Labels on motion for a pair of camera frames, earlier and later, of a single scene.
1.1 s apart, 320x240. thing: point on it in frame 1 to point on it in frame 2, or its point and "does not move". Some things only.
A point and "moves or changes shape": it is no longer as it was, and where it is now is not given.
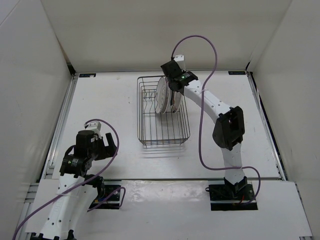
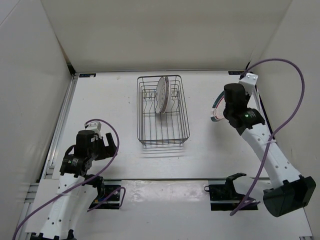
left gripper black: (108, 151) does not move
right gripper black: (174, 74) to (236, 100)
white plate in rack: (163, 97) does not move
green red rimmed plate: (177, 98) moves or changes shape
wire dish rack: (154, 128) does not move
